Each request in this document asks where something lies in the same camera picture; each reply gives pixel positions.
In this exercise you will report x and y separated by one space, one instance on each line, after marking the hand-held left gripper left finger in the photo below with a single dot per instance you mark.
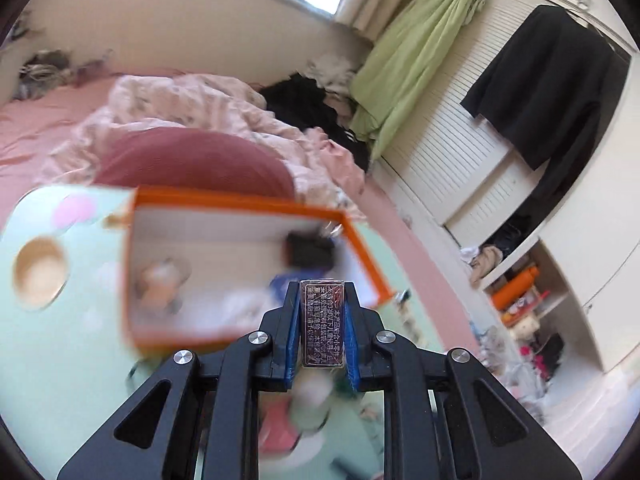
292 360

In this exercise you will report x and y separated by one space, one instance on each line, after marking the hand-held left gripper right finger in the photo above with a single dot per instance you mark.
351 360

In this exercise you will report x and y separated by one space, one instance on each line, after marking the small foil packet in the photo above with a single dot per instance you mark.
322 325

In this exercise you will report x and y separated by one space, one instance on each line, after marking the orange cardboard box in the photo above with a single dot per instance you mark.
210 240

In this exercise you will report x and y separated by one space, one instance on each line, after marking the mint green desktop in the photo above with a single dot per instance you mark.
75 360

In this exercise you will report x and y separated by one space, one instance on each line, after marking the white round object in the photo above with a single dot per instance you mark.
312 400

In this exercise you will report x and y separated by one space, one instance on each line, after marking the beige clothes heap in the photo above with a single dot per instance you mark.
487 262

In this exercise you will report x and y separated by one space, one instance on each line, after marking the orange bottle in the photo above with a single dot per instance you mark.
515 287

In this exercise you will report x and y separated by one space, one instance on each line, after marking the dark pink pillow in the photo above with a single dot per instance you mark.
200 160

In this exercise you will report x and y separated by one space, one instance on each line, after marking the white louvered wardrobe door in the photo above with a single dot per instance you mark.
450 160

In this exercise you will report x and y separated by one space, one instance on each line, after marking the white wardrobe cabinet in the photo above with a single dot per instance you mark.
590 260

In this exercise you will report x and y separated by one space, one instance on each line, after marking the pile of black clothes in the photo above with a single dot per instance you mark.
300 100

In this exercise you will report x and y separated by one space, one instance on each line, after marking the pink floral quilt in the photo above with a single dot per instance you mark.
200 105

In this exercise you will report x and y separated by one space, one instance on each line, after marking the pile of white clothes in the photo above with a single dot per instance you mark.
332 72

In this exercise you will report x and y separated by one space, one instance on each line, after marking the hanging green cloth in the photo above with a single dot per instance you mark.
415 60

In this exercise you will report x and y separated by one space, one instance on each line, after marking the hanging black sweater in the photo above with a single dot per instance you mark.
550 85

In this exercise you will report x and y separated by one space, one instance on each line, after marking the pink bed sheet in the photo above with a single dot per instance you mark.
40 110

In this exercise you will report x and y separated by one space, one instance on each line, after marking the grey patterned cloth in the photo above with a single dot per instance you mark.
45 67

